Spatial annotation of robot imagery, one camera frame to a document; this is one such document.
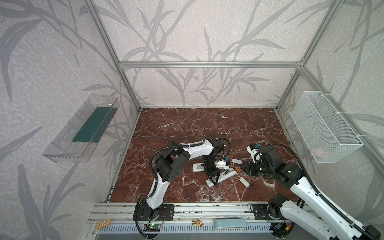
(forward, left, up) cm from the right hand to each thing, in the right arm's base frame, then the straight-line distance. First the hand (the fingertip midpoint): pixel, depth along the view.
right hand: (242, 161), depth 77 cm
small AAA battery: (+27, +6, -14) cm, 31 cm away
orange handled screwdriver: (-4, +2, -1) cm, 4 cm away
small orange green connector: (-25, +23, -12) cm, 36 cm away
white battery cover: (+6, -1, -14) cm, 15 cm away
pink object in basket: (+2, -36, +7) cm, 37 cm away
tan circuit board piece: (-26, +68, -11) cm, 73 cm away
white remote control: (-3, +7, -12) cm, 14 cm away
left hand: (-4, +14, -11) cm, 18 cm away
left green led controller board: (-27, +45, -15) cm, 55 cm away
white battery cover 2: (-7, -4, -14) cm, 16 cm away
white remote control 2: (+2, +24, -12) cm, 26 cm away
